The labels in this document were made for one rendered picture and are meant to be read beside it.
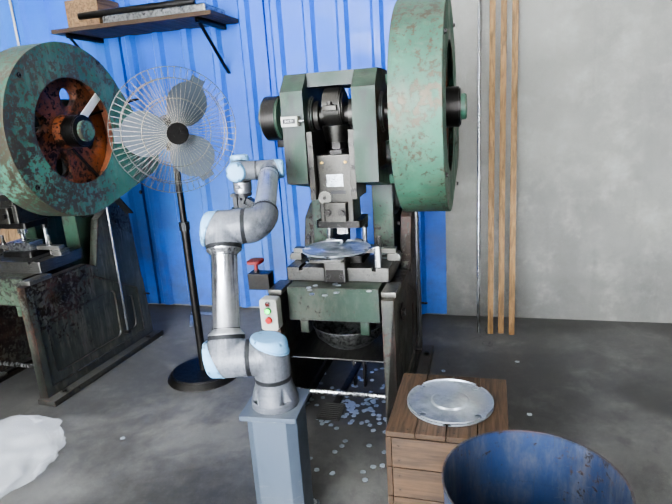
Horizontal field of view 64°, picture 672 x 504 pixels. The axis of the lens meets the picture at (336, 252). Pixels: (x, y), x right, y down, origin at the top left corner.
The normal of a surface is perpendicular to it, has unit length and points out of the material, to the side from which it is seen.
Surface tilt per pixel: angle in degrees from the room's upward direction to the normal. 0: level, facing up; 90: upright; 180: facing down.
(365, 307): 90
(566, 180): 90
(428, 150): 110
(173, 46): 90
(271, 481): 90
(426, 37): 56
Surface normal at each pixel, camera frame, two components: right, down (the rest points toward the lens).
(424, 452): -0.26, 0.26
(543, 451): -0.49, 0.22
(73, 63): 0.95, 0.01
